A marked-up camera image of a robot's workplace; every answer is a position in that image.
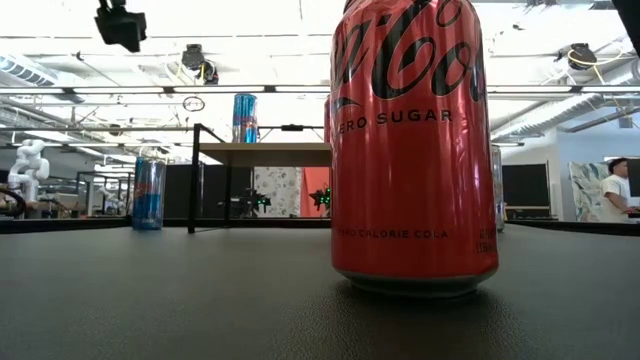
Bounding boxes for floral painting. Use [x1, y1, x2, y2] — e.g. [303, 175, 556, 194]
[568, 160, 614, 223]

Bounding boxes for white robot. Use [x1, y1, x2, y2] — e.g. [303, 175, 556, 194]
[6, 138, 52, 204]

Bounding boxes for black partition panel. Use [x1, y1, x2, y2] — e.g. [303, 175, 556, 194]
[163, 161, 254, 219]

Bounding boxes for white yellow Celsius can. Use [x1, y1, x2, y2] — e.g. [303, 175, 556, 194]
[492, 144, 507, 233]

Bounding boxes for teal white slim can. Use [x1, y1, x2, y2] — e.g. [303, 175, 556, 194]
[231, 92, 260, 145]

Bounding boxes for black device green lights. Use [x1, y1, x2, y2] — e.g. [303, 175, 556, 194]
[308, 186, 332, 212]
[217, 187, 273, 219]

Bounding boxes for black table mat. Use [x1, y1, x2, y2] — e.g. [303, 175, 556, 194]
[0, 227, 640, 360]

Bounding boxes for red Coca-Cola can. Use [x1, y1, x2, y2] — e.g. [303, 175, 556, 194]
[326, 0, 501, 300]
[323, 95, 333, 145]

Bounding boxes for black reel yellow cable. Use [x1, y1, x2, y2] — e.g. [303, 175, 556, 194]
[553, 42, 601, 72]

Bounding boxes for black aluminium table frame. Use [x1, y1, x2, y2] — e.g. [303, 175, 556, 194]
[0, 214, 640, 238]

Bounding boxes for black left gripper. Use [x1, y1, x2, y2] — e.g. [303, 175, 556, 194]
[93, 0, 149, 54]

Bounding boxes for hanging black ring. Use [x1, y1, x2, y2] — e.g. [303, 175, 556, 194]
[181, 95, 207, 113]

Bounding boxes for floral partition panel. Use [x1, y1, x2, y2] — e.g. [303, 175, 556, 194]
[252, 165, 304, 218]

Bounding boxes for black ceiling cable reel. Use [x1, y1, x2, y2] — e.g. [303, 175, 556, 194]
[179, 42, 221, 86]

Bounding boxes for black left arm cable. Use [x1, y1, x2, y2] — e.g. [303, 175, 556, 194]
[0, 185, 28, 219]

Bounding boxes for person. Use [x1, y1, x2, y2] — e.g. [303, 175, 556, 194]
[598, 156, 637, 224]

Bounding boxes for orange partition panel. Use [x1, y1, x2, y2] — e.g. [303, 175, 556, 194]
[299, 165, 332, 218]

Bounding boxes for black monitor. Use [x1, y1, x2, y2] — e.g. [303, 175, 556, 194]
[626, 158, 640, 199]

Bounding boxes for black wall screen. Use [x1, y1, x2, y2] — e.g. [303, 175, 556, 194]
[501, 161, 552, 210]

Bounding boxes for wooden shelf black legs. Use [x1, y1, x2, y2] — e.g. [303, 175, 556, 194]
[186, 122, 334, 235]

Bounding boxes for dark blue slim can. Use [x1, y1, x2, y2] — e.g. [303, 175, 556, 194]
[131, 156, 167, 232]

